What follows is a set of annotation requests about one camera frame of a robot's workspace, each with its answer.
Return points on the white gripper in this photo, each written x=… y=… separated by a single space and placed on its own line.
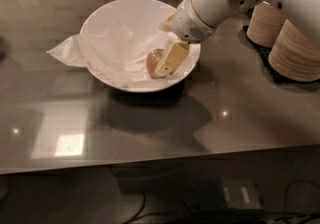
x=188 y=21

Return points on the yellow-red apple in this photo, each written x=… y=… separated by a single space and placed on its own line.
x=152 y=60

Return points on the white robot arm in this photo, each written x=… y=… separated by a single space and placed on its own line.
x=304 y=14

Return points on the white bowl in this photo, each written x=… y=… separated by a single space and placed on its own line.
x=141 y=16

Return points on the white paper napkin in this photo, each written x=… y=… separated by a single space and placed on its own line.
x=118 y=57

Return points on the black tray mat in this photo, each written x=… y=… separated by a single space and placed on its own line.
x=264 y=54

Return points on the front stack of paper plates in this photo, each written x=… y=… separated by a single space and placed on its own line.
x=294 y=56

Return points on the dark box under table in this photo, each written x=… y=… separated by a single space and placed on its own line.
x=229 y=194

